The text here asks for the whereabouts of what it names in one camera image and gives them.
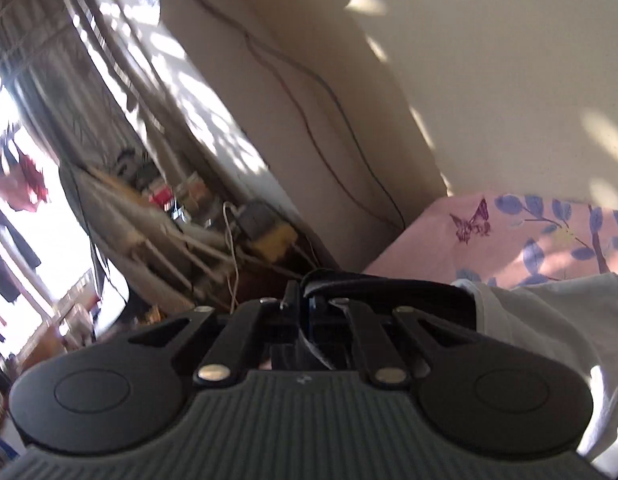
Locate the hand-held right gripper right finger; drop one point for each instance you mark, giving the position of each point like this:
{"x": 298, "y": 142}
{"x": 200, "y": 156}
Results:
{"x": 313, "y": 312}

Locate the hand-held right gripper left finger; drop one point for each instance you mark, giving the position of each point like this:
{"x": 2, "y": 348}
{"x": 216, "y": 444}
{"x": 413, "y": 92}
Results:
{"x": 292, "y": 305}

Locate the black garment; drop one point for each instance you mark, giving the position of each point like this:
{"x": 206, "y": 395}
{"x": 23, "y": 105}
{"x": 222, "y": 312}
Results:
{"x": 389, "y": 290}

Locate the yellow box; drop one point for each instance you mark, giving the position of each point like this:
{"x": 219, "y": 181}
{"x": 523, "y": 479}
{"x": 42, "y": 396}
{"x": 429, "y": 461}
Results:
{"x": 275, "y": 242}

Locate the grey power adapter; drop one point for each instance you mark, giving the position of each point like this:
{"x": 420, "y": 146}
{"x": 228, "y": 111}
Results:
{"x": 256, "y": 217}

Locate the cluttered wooden rack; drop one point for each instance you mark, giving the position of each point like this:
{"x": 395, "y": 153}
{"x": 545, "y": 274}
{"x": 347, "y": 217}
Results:
{"x": 154, "y": 240}

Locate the pink floral bedsheet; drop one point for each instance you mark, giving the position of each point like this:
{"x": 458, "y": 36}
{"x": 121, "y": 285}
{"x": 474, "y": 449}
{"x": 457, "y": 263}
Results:
{"x": 519, "y": 255}

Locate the white garment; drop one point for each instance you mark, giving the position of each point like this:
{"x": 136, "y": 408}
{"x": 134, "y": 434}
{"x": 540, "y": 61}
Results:
{"x": 549, "y": 320}

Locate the red hanging garment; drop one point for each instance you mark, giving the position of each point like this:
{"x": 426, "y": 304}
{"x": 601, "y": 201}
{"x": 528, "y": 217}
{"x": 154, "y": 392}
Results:
{"x": 26, "y": 185}

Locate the grey curtain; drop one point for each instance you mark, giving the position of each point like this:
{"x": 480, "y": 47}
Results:
{"x": 54, "y": 90}

